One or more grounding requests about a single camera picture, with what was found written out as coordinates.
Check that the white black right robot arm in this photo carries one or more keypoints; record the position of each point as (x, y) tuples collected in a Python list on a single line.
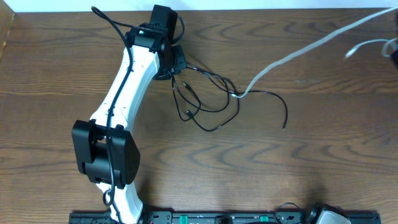
[(322, 213)]

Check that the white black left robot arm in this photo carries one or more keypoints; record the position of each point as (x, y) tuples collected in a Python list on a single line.
[(104, 147)]

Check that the cardboard box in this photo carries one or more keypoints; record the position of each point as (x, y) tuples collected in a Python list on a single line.
[(6, 19)]

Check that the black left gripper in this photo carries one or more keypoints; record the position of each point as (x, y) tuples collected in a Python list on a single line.
[(179, 58)]

